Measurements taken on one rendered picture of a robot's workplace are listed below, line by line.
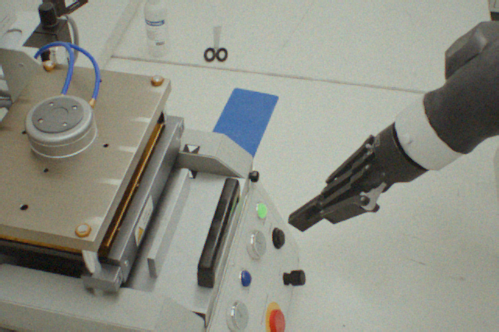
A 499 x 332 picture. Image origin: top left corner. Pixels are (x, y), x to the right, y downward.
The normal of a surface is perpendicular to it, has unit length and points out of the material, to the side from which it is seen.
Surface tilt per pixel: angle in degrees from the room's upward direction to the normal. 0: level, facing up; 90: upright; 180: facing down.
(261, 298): 65
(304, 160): 0
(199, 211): 0
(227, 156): 41
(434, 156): 93
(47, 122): 0
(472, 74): 51
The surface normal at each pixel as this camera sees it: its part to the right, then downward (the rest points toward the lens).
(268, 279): 0.89, -0.15
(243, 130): 0.00, -0.70
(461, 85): -0.81, -0.16
